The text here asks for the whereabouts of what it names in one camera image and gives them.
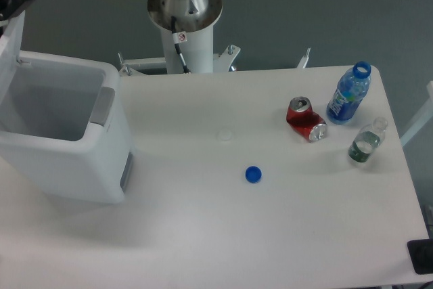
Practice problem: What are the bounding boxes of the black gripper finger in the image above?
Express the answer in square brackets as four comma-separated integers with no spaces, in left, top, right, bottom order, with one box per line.
[1,0,35,22]

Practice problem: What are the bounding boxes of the white trash can lid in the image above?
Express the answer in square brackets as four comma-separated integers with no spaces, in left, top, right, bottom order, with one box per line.
[0,12,25,102]

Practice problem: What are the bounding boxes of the white trash can body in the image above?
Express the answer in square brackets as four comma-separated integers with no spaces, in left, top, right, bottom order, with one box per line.
[1,51,134,204]

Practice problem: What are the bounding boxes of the white bottle cap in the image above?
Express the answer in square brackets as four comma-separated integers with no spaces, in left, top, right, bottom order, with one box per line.
[216,128,233,142]

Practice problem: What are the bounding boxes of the blue bottle cap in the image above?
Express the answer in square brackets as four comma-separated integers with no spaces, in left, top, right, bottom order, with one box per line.
[245,166,263,183]

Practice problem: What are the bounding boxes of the crushed red soda can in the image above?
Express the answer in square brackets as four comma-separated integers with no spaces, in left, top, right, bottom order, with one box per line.
[286,96,327,143]

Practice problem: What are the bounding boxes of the blue plastic drink bottle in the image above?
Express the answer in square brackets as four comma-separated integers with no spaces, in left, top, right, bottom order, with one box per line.
[326,61,371,125]

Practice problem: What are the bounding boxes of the clear bottle with green label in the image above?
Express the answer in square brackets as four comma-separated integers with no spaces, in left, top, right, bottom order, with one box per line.
[348,117,388,163]

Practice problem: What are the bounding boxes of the black device at table edge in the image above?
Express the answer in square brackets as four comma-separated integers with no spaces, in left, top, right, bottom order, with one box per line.
[407,239,433,275]

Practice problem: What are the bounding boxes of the black cable on pedestal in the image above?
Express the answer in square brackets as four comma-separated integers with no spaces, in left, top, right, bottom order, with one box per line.
[170,14,192,74]

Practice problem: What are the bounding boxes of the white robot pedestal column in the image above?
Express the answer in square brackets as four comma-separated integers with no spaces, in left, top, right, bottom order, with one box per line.
[160,27,214,74]

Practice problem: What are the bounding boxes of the white metal base frame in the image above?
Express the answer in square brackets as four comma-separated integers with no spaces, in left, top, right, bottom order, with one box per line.
[116,43,312,76]

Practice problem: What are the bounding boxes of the white post at right edge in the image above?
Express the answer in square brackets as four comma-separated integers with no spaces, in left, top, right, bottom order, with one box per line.
[400,81,432,147]

